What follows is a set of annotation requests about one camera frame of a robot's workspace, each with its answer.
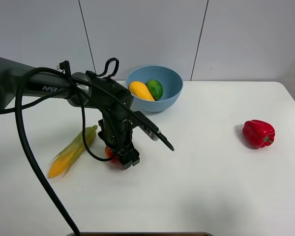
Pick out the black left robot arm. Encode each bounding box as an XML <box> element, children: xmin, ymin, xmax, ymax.
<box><xmin>0</xmin><ymin>58</ymin><xmax>145</xmax><ymax>169</ymax></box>

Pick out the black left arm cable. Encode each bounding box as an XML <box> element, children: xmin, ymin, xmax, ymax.
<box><xmin>0</xmin><ymin>57</ymin><xmax>175</xmax><ymax>236</ymax></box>

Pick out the blue plastic bowl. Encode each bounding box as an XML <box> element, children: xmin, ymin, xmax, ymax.
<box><xmin>125</xmin><ymin>65</ymin><xmax>183</xmax><ymax>112</ymax></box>

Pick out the green lime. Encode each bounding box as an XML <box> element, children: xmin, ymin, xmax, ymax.
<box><xmin>146</xmin><ymin>80</ymin><xmax>164</xmax><ymax>101</ymax></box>

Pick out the red apple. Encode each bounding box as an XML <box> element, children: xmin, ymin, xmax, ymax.
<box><xmin>105</xmin><ymin>146</ymin><xmax>120</xmax><ymax>166</ymax></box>

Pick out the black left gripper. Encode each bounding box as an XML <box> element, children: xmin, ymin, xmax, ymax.
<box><xmin>98</xmin><ymin>108</ymin><xmax>140</xmax><ymax>170</ymax></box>

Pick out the yellow mango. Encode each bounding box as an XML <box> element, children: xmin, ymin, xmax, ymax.
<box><xmin>128</xmin><ymin>81</ymin><xmax>154</xmax><ymax>101</ymax></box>

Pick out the corn cob with husk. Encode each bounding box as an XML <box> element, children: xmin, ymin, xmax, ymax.
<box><xmin>47</xmin><ymin>131</ymin><xmax>86</xmax><ymax>178</ymax></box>

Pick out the red bell pepper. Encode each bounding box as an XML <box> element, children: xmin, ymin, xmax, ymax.
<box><xmin>242</xmin><ymin>119</ymin><xmax>275</xmax><ymax>149</ymax></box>

